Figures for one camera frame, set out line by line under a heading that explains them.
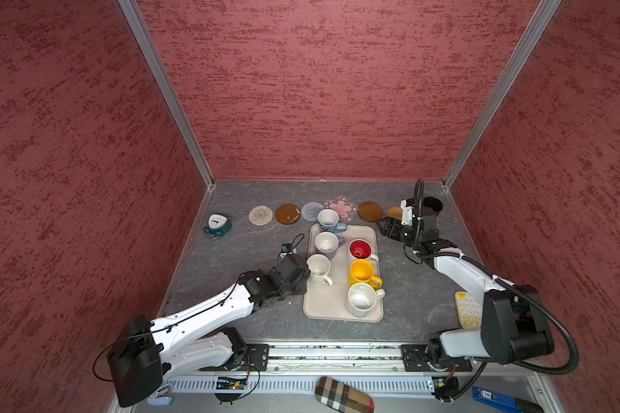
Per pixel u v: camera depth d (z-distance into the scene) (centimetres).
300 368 73
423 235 68
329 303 84
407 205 81
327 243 95
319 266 88
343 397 66
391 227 79
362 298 85
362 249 93
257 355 74
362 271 89
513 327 43
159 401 67
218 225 100
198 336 47
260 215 107
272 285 59
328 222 98
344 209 110
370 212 111
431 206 102
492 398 66
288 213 110
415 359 74
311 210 110
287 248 72
